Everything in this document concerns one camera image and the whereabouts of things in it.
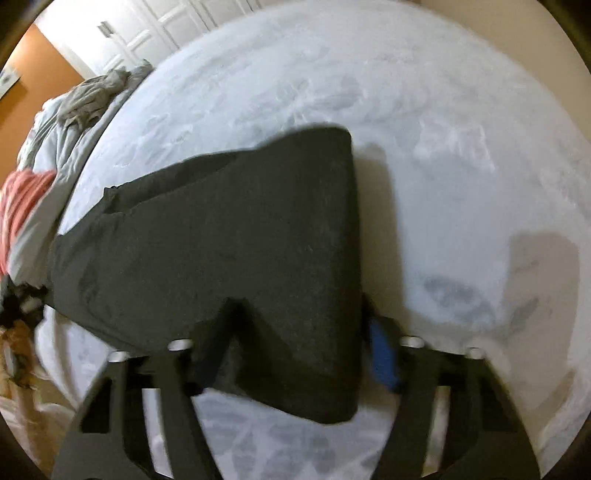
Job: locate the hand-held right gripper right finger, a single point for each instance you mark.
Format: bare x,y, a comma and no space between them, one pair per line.
383,362

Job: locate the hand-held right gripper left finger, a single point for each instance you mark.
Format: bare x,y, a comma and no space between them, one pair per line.
208,362

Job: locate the dark grey towel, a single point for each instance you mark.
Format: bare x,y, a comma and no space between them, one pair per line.
231,230

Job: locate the coral pink blanket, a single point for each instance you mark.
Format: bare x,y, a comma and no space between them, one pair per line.
23,203

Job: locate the light grey comforter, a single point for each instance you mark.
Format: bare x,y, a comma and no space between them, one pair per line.
69,143

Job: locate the crumpled grey towel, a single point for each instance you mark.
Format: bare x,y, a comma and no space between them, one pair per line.
92,97

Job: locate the grey butterfly printed blanket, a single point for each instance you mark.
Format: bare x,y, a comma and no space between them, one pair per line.
415,138

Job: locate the white panelled wardrobe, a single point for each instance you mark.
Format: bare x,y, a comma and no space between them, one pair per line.
138,27

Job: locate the framed feather wall picture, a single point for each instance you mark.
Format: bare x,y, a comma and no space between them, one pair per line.
8,81

